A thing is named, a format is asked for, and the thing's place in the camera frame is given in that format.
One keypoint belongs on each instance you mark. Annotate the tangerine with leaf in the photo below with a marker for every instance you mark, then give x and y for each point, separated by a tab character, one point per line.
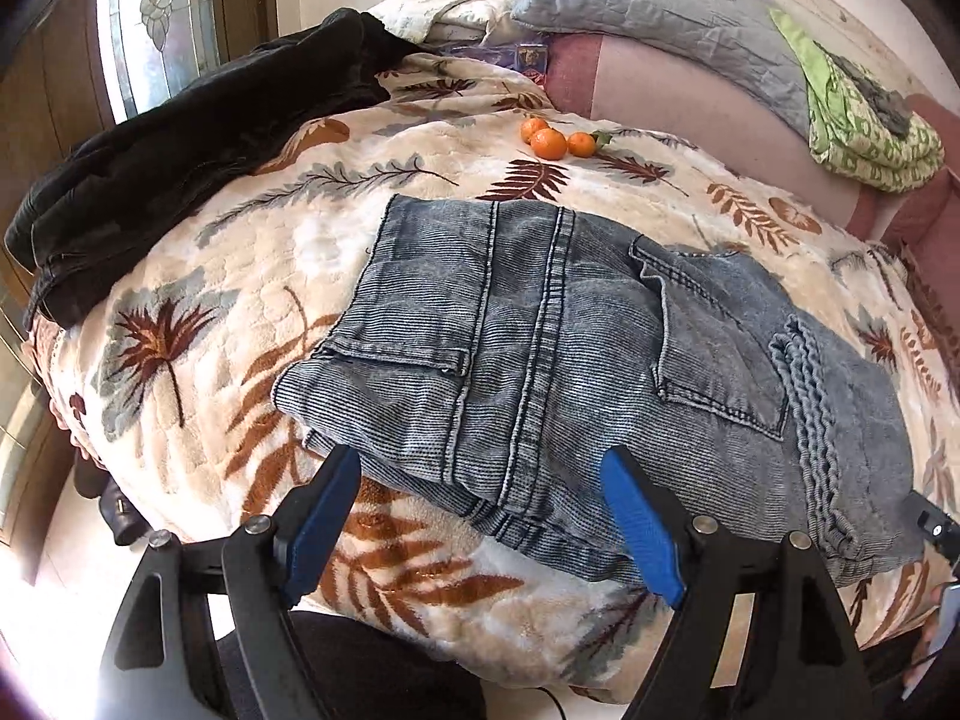
581	144

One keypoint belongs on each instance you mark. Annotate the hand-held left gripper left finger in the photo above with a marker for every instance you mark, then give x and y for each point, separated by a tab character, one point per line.
322	525

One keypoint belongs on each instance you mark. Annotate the pink padded bolster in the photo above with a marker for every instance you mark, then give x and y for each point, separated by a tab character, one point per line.
675	105

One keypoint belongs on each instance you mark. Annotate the blue denim pants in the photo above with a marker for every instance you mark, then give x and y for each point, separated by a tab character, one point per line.
525	360

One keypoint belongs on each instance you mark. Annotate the white floral pillow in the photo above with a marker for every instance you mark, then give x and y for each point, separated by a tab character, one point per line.
450	11

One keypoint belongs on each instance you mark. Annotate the person's right hand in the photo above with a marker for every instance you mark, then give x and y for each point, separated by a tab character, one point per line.
926	645

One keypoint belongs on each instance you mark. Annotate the leaded glass window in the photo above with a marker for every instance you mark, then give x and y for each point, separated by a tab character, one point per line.
161	22

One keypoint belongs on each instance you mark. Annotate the green patterned blanket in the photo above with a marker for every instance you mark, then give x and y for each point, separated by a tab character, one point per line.
862	150

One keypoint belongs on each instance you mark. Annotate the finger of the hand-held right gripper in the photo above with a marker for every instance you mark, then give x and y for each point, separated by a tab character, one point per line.
934	525

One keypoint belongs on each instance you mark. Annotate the purple packet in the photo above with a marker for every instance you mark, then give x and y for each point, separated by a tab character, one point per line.
517	56

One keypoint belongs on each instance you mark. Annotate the leaf print fleece blanket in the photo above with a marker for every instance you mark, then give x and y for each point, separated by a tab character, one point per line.
247	240

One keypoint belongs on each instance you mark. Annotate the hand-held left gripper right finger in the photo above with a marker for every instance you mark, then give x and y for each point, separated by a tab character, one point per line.
641	525

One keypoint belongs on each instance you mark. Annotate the black shoe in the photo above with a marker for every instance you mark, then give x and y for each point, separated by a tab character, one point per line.
112	506

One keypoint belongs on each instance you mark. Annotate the black garment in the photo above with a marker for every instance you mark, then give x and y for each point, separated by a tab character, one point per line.
187	142

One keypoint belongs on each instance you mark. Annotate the grey quilted pillow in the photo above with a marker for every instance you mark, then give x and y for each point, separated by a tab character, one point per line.
660	7

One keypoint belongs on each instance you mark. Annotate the small grey cloth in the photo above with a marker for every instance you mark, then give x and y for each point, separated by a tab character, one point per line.
881	101

